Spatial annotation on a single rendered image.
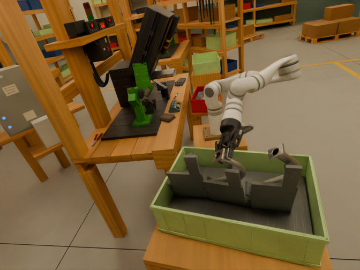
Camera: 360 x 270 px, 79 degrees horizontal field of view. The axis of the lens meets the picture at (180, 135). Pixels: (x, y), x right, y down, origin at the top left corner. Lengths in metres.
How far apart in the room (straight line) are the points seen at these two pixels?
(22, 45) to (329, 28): 7.02
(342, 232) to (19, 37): 2.35
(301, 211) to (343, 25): 6.90
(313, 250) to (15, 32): 1.50
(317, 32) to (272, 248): 6.75
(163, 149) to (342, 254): 1.42
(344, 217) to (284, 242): 1.37
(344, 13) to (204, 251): 7.61
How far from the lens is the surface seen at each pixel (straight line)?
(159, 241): 1.04
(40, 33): 7.23
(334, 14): 7.92
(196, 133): 1.49
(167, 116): 1.61
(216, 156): 0.76
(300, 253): 0.93
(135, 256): 2.00
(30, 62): 1.37
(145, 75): 1.81
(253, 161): 1.15
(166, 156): 1.34
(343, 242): 2.08
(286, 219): 1.01
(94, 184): 1.68
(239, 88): 0.90
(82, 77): 1.71
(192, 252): 0.98
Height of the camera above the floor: 1.64
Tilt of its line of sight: 32 degrees down
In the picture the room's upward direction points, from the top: 11 degrees counter-clockwise
